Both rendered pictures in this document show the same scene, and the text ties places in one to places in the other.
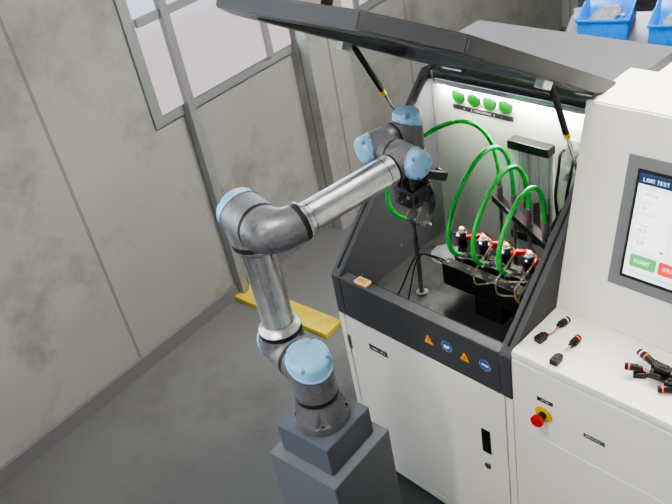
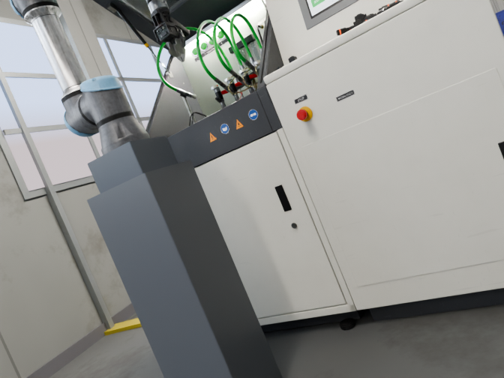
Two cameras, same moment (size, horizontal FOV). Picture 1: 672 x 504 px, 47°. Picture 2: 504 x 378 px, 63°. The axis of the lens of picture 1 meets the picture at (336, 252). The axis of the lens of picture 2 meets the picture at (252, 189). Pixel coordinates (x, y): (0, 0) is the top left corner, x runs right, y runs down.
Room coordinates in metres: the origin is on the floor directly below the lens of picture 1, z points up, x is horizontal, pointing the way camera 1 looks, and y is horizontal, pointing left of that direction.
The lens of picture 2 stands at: (0.17, 0.26, 0.71)
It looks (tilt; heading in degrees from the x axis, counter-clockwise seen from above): 3 degrees down; 341
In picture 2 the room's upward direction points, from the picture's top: 22 degrees counter-clockwise
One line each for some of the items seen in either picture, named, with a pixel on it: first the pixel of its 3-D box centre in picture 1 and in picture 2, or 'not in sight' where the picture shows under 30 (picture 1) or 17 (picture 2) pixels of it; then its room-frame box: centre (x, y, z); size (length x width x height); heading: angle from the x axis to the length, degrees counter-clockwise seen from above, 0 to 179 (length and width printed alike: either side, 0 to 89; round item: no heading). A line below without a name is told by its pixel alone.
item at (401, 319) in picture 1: (419, 328); (205, 141); (1.79, -0.20, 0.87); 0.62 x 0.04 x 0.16; 38
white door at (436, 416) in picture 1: (428, 426); (242, 238); (1.78, -0.19, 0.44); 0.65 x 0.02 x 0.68; 38
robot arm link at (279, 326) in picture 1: (268, 285); (61, 55); (1.60, 0.19, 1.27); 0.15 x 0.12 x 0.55; 27
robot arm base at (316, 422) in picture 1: (319, 402); (121, 133); (1.48, 0.12, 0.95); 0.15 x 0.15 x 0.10
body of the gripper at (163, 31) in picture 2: (413, 183); (165, 26); (1.81, -0.24, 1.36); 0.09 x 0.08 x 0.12; 128
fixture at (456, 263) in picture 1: (497, 291); not in sight; (1.84, -0.46, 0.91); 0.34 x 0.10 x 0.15; 38
